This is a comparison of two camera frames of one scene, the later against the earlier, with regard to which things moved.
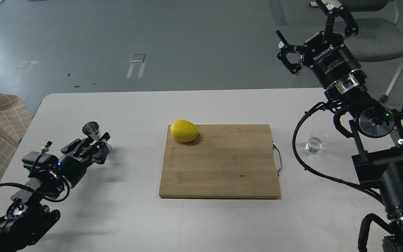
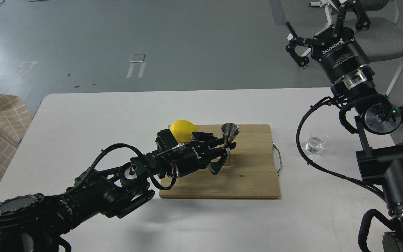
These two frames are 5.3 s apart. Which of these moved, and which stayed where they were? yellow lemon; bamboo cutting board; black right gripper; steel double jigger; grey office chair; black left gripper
Moved: steel double jigger; black left gripper; black right gripper
Stayed: bamboo cutting board; grey office chair; yellow lemon
